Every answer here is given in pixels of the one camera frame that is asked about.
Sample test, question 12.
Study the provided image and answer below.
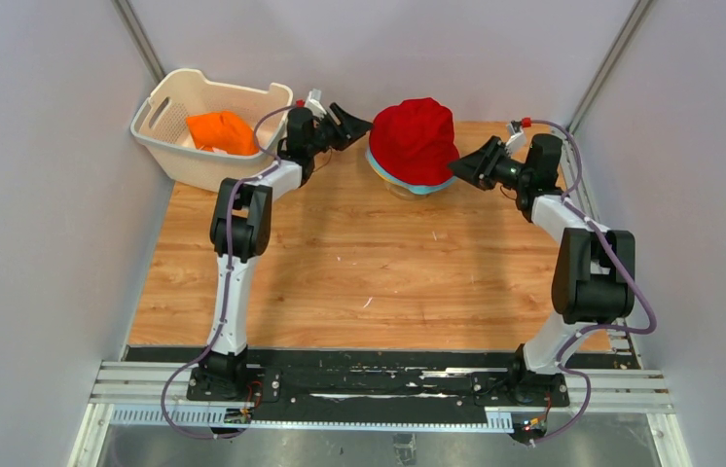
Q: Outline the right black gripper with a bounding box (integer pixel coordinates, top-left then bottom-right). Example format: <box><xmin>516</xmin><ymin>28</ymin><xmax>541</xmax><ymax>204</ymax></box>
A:
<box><xmin>446</xmin><ymin>137</ymin><xmax>531</xmax><ymax>193</ymax></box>

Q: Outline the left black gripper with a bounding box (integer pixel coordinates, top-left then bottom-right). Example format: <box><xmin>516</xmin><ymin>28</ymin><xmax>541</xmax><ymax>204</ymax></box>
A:
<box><xmin>306</xmin><ymin>104</ymin><xmax>373</xmax><ymax>158</ymax></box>

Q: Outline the teal bucket hat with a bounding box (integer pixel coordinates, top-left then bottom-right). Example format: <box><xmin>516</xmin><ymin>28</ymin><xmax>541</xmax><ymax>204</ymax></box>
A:
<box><xmin>365</xmin><ymin>148</ymin><xmax>456</xmax><ymax>196</ymax></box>

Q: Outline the red bucket hat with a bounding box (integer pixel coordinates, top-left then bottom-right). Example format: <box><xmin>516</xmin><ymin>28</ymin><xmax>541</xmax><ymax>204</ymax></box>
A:
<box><xmin>368</xmin><ymin>97</ymin><xmax>459</xmax><ymax>185</ymax></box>

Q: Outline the wooden hat stand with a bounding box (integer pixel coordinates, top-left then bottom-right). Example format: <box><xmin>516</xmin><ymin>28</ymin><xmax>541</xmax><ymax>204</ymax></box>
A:
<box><xmin>384</xmin><ymin>182</ymin><xmax>427</xmax><ymax>201</ymax></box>

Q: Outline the orange bucket hat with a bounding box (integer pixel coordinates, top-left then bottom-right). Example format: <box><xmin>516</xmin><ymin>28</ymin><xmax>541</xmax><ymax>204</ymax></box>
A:
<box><xmin>186</xmin><ymin>111</ymin><xmax>259</xmax><ymax>156</ymax></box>

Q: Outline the white plastic basket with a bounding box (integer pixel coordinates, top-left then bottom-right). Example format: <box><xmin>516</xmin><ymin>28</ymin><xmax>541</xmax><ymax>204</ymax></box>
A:
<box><xmin>130</xmin><ymin>68</ymin><xmax>294</xmax><ymax>192</ymax></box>

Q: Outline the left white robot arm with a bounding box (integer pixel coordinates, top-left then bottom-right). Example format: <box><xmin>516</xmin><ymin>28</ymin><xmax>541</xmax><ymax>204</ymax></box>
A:
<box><xmin>193</xmin><ymin>103</ymin><xmax>374</xmax><ymax>402</ymax></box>

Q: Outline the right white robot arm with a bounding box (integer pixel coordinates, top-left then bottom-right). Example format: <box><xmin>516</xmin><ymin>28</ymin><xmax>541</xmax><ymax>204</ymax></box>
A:
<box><xmin>448</xmin><ymin>134</ymin><xmax>635</xmax><ymax>406</ymax></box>

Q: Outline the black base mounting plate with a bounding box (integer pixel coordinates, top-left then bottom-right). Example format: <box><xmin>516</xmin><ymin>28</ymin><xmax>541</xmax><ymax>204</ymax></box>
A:
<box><xmin>124</xmin><ymin>345</ymin><xmax>570</xmax><ymax>427</ymax></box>

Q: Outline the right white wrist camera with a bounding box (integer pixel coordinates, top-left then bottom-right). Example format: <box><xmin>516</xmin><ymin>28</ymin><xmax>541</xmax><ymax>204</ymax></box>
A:
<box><xmin>505</xmin><ymin>123</ymin><xmax>526</xmax><ymax>157</ymax></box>

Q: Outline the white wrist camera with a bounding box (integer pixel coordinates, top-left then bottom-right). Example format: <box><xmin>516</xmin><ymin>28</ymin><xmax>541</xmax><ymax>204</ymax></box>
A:
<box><xmin>304</xmin><ymin>89</ymin><xmax>327</xmax><ymax>119</ymax></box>
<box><xmin>505</xmin><ymin>123</ymin><xmax>526</xmax><ymax>157</ymax></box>

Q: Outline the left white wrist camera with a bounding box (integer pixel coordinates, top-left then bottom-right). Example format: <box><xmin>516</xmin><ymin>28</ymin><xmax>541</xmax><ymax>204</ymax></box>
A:
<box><xmin>304</xmin><ymin>89</ymin><xmax>327</xmax><ymax>119</ymax></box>

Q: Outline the aluminium frame rail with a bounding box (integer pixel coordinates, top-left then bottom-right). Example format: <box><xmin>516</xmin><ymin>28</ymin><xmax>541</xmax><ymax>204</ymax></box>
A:
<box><xmin>71</xmin><ymin>362</ymin><xmax>691</xmax><ymax>466</ymax></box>

